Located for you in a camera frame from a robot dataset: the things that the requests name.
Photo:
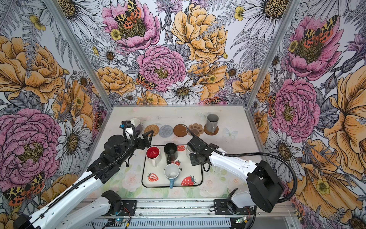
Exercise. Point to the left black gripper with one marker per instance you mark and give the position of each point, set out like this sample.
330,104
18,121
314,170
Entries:
147,142

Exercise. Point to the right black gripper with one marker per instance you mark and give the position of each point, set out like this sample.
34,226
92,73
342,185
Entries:
193,161

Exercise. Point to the white mug purple handle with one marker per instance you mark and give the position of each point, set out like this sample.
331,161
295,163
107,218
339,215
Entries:
137,124

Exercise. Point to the woven rattan coaster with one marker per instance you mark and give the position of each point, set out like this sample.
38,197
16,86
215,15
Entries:
153,128

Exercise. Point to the cork paw print coaster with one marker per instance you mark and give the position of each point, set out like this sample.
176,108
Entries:
196,128

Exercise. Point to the grey crochet coaster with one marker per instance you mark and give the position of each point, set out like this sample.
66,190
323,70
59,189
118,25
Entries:
166,131

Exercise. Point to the glossy brown wooden coaster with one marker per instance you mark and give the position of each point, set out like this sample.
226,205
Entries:
180,130

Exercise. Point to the grey mug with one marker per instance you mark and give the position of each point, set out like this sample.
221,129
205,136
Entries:
212,123

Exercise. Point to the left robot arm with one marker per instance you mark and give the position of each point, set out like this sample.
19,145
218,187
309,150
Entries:
97,174

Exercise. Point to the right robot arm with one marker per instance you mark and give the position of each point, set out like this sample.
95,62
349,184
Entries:
264,186

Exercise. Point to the red interior mug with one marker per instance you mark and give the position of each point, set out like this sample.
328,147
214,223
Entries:
153,156

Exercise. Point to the white tray with strawberries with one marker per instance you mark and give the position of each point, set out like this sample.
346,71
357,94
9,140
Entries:
162,170

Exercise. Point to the black mug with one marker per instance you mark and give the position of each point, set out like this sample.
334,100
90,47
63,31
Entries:
171,153

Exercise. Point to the right small circuit board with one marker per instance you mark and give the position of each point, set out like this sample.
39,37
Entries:
241,220

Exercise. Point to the green circuit board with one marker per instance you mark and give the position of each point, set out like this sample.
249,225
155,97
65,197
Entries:
117,223

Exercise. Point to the white mug blue handle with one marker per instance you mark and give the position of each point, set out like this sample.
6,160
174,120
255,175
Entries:
172,172

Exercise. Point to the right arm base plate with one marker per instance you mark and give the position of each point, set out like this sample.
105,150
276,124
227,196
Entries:
221,206

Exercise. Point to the aluminium front rail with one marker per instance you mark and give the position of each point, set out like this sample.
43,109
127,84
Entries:
200,207

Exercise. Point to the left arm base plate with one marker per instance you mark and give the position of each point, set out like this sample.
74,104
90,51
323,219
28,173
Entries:
123,208

